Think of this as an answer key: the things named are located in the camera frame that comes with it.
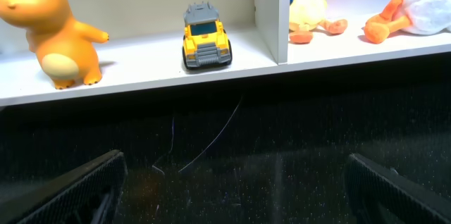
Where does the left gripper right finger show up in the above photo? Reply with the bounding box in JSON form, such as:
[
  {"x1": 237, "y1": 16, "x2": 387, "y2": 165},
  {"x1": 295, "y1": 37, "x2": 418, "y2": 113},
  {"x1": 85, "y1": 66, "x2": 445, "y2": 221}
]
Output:
[{"x1": 344, "y1": 152, "x2": 451, "y2": 224}]

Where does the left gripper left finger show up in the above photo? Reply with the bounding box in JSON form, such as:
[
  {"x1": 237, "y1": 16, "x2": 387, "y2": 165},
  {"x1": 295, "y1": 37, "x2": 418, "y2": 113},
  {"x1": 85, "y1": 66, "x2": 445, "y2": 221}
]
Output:
[{"x1": 0, "y1": 149, "x2": 128, "y2": 224}]

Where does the orange dinosaur toy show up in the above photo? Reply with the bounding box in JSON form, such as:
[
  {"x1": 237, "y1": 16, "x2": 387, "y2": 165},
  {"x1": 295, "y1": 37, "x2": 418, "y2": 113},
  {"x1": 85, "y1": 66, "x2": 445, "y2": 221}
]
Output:
[{"x1": 0, "y1": 0, "x2": 110, "y2": 90}]

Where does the grey and yellow toy truck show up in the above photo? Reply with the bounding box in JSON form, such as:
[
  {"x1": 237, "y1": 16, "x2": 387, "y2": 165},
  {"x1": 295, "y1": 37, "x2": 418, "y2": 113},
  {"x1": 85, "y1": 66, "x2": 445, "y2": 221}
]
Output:
[{"x1": 181, "y1": 1, "x2": 233, "y2": 70}]

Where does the white shelf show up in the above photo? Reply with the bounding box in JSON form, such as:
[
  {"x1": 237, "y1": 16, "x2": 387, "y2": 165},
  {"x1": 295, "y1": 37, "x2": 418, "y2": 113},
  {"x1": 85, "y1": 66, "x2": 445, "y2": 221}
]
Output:
[{"x1": 0, "y1": 0, "x2": 451, "y2": 108}]

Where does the white plush duck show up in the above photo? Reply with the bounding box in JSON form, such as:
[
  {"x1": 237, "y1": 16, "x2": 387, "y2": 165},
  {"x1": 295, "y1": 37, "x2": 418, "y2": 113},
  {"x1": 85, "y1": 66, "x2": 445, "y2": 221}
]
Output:
[{"x1": 363, "y1": 0, "x2": 451, "y2": 44}]

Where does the yellow plush duck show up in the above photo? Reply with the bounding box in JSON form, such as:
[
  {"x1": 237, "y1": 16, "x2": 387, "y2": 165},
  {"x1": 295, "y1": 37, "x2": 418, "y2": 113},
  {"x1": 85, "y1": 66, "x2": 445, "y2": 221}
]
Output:
[{"x1": 288, "y1": 0, "x2": 349, "y2": 44}]

